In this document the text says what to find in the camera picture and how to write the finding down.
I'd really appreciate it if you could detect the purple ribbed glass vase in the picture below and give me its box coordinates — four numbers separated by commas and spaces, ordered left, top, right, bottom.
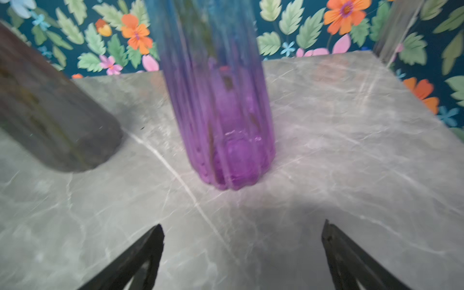
146, 1, 276, 190

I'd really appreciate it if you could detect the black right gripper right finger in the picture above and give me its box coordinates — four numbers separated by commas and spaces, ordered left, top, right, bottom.
321, 220, 411, 290

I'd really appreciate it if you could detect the aluminium frame post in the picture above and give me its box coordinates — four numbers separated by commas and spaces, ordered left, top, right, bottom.
373, 0, 425, 67

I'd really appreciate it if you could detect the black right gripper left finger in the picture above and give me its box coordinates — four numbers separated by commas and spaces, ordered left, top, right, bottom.
79, 224, 165, 290

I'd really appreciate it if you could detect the smoky brown ribbed glass vase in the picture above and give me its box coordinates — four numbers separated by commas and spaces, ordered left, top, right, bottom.
1, 25, 123, 172

